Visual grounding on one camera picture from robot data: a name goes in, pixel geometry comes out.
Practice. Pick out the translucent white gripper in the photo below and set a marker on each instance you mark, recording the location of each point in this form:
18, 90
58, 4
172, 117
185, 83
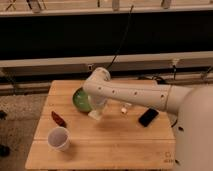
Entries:
97, 102

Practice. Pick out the white sponge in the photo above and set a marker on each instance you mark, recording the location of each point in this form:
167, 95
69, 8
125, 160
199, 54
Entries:
95, 114

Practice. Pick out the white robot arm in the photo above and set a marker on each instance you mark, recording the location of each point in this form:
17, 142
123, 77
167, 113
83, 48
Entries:
193, 106

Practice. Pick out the green ceramic bowl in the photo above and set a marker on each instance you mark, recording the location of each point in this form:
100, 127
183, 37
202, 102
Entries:
80, 101

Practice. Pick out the clear bottle white label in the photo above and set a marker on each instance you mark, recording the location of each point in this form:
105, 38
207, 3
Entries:
125, 107

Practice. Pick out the red chili pepper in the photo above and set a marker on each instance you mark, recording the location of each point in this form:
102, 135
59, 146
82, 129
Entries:
59, 121

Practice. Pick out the wooden folding table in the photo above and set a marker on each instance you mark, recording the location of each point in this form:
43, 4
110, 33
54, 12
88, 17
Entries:
116, 141

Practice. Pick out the black smartphone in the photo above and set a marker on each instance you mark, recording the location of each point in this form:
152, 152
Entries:
148, 117

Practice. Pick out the white wall outlet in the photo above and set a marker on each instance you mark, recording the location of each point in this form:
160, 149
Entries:
175, 62

